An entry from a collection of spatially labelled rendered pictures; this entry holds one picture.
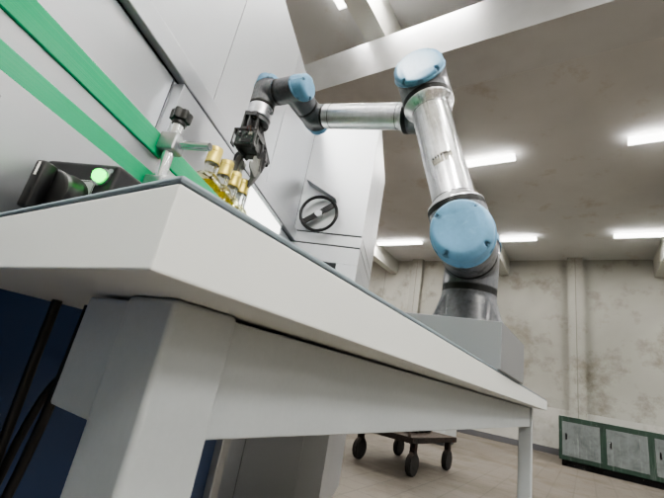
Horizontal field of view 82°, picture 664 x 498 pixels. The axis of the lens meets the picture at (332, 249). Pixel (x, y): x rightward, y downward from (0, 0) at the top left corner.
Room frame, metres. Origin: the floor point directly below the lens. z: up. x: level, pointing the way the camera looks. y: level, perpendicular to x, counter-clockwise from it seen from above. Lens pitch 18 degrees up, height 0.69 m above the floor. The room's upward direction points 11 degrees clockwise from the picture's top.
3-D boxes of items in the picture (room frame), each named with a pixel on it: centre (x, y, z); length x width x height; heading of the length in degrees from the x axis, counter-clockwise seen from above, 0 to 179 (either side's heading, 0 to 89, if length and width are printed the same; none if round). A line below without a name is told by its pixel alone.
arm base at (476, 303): (0.82, -0.32, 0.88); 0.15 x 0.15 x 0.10
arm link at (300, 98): (0.94, 0.19, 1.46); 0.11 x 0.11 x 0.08; 62
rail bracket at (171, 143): (0.47, 0.22, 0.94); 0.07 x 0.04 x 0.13; 77
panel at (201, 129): (1.26, 0.36, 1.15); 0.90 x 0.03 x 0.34; 167
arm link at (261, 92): (0.97, 0.28, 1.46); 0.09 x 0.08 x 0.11; 62
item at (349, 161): (2.24, -0.04, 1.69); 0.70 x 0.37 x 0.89; 167
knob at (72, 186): (0.30, 0.24, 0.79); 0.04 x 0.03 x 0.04; 77
